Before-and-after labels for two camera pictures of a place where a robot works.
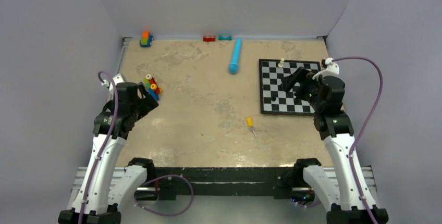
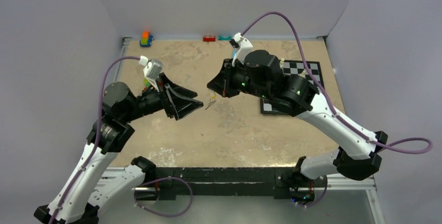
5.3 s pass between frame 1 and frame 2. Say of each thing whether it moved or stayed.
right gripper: moved
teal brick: stayed
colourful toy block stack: stayed
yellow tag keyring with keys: moved
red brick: stayed
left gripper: moved
